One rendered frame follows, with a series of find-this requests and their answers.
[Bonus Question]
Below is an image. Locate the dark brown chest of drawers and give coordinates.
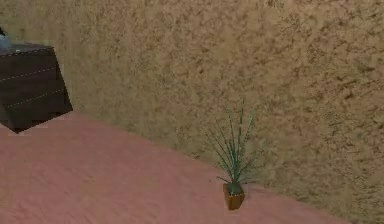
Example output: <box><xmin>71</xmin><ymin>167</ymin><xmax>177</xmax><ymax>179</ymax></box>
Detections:
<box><xmin>0</xmin><ymin>42</ymin><xmax>74</xmax><ymax>134</ymax></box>

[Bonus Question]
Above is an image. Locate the green house plant, brown pot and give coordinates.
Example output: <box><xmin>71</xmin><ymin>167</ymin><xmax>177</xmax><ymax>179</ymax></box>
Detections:
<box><xmin>205</xmin><ymin>98</ymin><xmax>268</xmax><ymax>211</ymax></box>

